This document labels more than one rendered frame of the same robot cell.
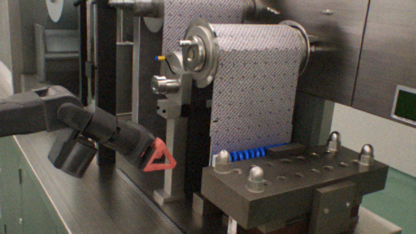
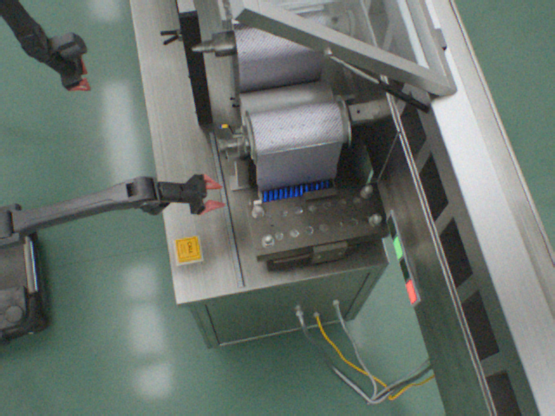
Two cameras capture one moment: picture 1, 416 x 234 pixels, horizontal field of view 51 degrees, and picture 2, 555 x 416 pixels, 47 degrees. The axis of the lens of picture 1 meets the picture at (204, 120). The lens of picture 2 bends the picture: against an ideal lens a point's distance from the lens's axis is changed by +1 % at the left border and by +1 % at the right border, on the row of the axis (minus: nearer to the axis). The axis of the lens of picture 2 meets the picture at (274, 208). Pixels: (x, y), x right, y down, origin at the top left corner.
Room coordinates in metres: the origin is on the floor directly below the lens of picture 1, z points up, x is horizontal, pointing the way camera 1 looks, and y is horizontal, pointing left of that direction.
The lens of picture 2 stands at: (0.19, -0.31, 2.74)
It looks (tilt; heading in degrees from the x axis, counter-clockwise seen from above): 68 degrees down; 19
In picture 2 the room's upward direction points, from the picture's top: 3 degrees clockwise
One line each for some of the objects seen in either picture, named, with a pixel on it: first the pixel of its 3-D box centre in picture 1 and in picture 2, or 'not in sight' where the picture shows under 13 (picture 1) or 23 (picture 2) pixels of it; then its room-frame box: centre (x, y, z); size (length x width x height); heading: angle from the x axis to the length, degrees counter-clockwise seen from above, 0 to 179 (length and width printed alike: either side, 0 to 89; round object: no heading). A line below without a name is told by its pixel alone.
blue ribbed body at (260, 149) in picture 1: (257, 155); (297, 191); (0.94, -0.13, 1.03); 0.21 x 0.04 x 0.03; 123
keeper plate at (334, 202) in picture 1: (332, 210); (328, 253); (0.81, -0.28, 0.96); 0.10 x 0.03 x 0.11; 123
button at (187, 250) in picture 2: not in sight; (187, 249); (0.68, 0.13, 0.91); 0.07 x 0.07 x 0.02; 33
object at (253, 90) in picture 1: (257, 91); (297, 162); (0.96, -0.11, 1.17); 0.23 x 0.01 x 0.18; 123
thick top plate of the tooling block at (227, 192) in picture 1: (298, 179); (317, 221); (0.88, -0.21, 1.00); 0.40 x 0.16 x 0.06; 123
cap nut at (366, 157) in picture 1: (366, 153); (375, 218); (0.93, -0.37, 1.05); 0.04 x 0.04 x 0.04
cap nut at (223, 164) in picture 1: (223, 160); (257, 210); (0.83, -0.04, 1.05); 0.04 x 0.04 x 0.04
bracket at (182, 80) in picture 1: (171, 136); (237, 162); (0.95, 0.07, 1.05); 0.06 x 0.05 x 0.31; 123
